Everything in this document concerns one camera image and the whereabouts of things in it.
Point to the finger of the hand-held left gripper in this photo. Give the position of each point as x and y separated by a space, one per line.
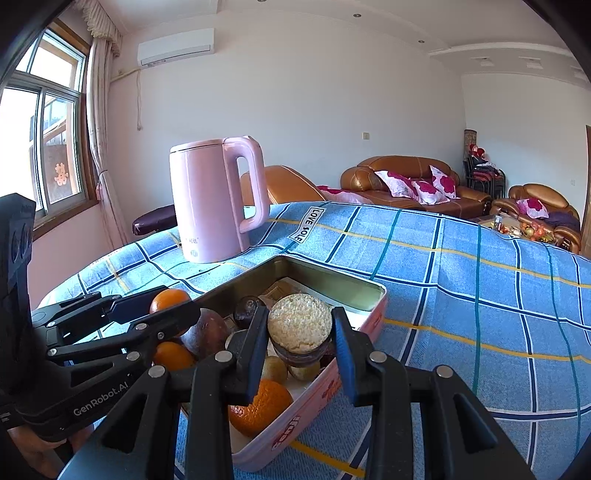
152 330
134 302

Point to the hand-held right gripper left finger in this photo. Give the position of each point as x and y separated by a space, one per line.
251 364

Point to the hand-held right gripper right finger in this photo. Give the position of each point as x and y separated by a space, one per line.
348 364

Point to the brown kiwi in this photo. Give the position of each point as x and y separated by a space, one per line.
275 369

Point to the orange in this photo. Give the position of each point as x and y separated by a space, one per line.
268 410
168 300
173 356

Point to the large whole purple passion fruit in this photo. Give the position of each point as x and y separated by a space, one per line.
207 332

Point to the pink metal tin box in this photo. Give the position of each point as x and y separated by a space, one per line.
337 286

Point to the person's left hand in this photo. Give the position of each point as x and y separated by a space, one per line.
37 454

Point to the dark padded stool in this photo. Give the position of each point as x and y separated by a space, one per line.
154 219

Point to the pink electric kettle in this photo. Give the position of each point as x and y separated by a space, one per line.
207 207

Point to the blue plaid tablecloth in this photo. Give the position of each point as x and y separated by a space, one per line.
461 300

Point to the red window sticker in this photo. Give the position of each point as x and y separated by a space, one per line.
60 173

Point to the floral cloth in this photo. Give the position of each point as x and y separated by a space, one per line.
344 194

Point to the brown leather chair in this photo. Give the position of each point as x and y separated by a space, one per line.
286 182

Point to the white magenta floral pillow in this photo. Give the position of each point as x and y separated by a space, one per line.
395 183
445 181
533 207
427 191

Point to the beige curtain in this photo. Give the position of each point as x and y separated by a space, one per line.
104 115

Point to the window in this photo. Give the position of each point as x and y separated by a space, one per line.
46 120

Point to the long brown leather sofa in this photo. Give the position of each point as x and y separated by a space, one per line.
397 164

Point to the cluttered coffee table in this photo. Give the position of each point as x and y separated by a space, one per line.
521 230

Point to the stack of dark chairs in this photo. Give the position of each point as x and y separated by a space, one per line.
485 177

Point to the tall patterned vase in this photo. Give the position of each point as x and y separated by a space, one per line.
470 138

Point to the brown leather armchair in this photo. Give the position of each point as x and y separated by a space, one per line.
540 191

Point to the purple cloth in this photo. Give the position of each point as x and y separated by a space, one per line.
562 217

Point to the white air conditioner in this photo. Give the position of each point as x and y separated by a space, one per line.
178 46

